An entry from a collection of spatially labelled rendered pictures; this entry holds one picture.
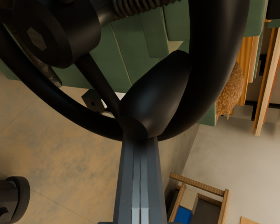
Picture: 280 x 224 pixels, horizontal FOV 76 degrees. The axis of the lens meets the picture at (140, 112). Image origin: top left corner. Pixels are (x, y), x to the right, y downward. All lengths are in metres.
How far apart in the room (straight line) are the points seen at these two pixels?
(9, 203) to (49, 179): 0.37
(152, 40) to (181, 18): 0.04
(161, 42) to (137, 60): 0.17
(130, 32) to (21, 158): 0.92
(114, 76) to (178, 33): 0.27
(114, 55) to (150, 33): 0.20
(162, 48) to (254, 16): 0.09
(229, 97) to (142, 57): 0.19
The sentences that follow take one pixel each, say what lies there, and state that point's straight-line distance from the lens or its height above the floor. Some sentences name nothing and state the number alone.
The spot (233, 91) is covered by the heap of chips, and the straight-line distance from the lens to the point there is 0.39.
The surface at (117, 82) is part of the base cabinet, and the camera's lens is 0.46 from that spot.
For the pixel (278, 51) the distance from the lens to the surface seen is 2.76.
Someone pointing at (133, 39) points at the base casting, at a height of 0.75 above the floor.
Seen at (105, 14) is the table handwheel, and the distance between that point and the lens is 0.20.
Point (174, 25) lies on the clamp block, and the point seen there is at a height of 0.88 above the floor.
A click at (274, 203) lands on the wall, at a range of 3.64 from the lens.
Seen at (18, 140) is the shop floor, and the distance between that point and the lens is 1.10.
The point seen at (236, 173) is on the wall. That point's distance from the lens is 3.72.
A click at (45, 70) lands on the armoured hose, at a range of 0.42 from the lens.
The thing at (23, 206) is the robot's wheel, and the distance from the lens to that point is 1.01.
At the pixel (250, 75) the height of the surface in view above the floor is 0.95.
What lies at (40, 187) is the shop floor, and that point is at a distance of 1.27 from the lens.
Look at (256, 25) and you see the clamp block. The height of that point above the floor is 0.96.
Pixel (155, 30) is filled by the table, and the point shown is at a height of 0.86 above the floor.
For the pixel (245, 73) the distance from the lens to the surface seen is 0.51.
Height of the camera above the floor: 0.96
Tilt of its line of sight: 32 degrees down
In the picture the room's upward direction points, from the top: 100 degrees clockwise
